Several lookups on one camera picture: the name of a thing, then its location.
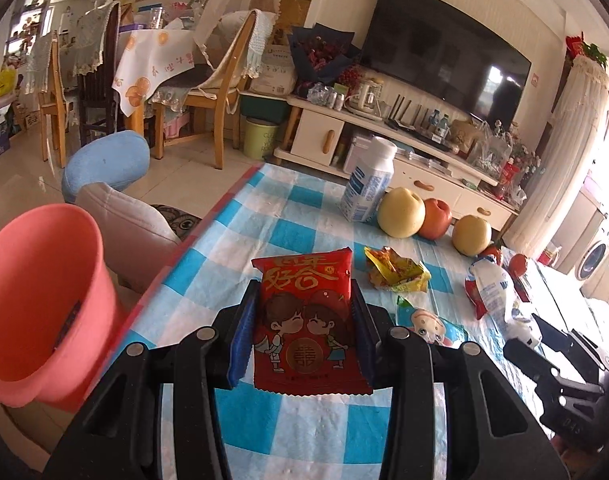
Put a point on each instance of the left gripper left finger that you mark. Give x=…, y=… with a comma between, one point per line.
x=213, y=357

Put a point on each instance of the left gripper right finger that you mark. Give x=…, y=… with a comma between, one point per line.
x=391, y=356

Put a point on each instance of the cartoon face snack bag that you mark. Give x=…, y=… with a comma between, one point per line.
x=432, y=328

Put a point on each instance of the white tissue pack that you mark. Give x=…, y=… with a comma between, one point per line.
x=513, y=317

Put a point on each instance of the red wedding candy bag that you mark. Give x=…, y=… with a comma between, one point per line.
x=304, y=336

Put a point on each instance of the red snack packet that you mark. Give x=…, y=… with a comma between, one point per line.
x=473, y=294

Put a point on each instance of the pink plastic trash bucket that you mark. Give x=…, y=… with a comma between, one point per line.
x=60, y=313

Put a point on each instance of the blue checkered tablecloth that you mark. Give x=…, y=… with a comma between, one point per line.
x=277, y=211

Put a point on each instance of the yellow snack wrapper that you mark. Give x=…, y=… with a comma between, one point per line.
x=389, y=270

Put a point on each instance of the grey sofa cushion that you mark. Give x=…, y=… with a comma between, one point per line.
x=138, y=240

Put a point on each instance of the yellow pear left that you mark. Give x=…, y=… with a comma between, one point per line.
x=401, y=213

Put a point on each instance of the yellow pear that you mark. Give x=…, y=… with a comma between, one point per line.
x=401, y=213
x=470, y=235

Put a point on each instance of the yellow pear right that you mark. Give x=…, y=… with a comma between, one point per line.
x=470, y=235

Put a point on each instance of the red apple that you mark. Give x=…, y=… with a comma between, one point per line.
x=437, y=219

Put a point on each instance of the white washing machine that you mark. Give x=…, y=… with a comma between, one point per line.
x=583, y=238

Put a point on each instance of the white milk bottle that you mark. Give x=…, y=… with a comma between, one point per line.
x=369, y=181

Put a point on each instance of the pink storage box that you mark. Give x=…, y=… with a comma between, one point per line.
x=359, y=144

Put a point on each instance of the blue round stool cushion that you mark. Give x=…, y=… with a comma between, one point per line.
x=119, y=159

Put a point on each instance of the green waste bin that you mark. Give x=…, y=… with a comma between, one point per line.
x=259, y=138

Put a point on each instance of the cream TV cabinet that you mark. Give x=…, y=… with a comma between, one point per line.
x=334, y=142

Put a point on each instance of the wooden dining chair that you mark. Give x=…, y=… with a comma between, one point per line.
x=216, y=89

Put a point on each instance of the white electric kettle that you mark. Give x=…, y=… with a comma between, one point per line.
x=366, y=102

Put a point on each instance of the dining table with cloth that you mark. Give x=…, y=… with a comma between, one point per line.
x=148, y=58

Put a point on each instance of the dark flower bouquet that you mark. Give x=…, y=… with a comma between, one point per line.
x=321, y=53

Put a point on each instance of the black flat television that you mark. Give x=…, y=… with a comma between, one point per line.
x=446, y=53

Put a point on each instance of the dark wooden chair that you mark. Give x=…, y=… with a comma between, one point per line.
x=95, y=62

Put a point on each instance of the yellow bag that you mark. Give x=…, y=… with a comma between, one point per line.
x=8, y=80

